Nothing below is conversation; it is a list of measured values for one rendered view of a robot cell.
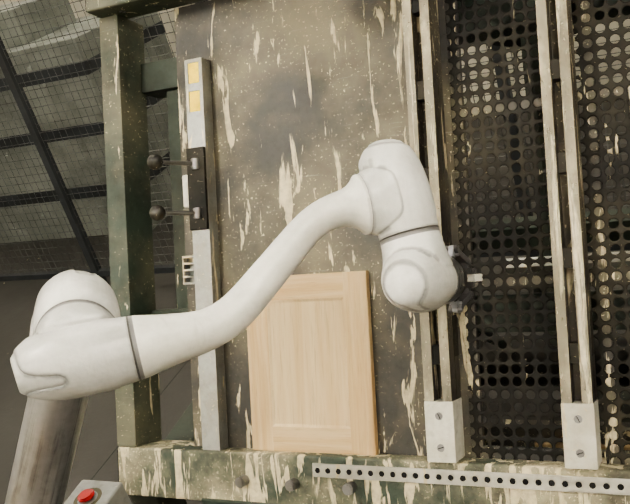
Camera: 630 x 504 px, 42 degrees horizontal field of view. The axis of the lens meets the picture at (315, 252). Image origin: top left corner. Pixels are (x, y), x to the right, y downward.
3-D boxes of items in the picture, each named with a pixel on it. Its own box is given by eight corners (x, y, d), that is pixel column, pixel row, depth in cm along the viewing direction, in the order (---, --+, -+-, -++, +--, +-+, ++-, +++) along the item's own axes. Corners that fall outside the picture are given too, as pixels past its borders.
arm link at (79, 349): (127, 326, 117) (121, 289, 129) (-3, 355, 113) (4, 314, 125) (145, 402, 122) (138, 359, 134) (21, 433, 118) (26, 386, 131)
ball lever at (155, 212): (198, 221, 198) (146, 221, 190) (197, 206, 198) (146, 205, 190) (205, 220, 195) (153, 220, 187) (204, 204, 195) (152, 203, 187)
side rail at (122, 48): (143, 438, 215) (116, 446, 205) (125, 29, 219) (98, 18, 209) (162, 439, 212) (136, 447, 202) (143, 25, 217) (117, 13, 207)
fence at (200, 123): (211, 446, 199) (202, 449, 195) (193, 63, 203) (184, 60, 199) (228, 447, 197) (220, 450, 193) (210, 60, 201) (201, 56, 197)
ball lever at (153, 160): (196, 172, 198) (144, 170, 191) (195, 157, 198) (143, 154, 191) (203, 170, 195) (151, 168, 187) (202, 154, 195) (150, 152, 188)
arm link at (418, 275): (470, 301, 137) (449, 227, 138) (443, 306, 123) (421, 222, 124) (411, 317, 141) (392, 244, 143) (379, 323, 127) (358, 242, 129)
